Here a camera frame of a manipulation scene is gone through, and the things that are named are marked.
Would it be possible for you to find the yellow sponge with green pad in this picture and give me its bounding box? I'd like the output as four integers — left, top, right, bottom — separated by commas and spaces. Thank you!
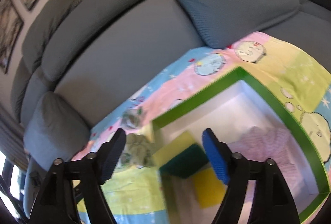
191, 166, 230, 209
152, 130, 210, 180

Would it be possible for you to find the grey sofa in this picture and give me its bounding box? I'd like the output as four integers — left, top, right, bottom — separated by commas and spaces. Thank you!
10, 0, 331, 214

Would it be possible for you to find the purple mesh scrunchie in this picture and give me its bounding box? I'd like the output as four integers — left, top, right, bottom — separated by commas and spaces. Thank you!
228, 127, 308, 188

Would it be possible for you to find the green fluffy scrunchie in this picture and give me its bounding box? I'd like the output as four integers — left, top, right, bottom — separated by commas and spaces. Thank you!
125, 133, 157, 169

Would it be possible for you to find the grey throw cushion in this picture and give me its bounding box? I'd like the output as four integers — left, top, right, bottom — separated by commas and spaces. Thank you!
23, 92, 91, 170
172, 0, 302, 50

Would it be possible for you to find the grey sofa back cushion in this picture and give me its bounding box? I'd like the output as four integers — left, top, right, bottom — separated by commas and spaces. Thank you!
22, 0, 87, 74
41, 0, 163, 82

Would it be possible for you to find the printed cartoon blanket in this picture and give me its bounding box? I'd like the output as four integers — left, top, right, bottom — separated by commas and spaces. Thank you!
70, 31, 331, 224

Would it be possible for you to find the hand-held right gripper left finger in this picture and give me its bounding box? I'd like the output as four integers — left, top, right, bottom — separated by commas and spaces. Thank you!
29, 128, 127, 224

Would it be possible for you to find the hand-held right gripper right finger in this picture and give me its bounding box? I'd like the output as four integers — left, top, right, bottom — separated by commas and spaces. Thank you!
202, 128, 302, 224

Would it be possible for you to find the green cardboard box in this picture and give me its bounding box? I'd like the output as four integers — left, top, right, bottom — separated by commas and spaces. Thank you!
151, 66, 331, 224

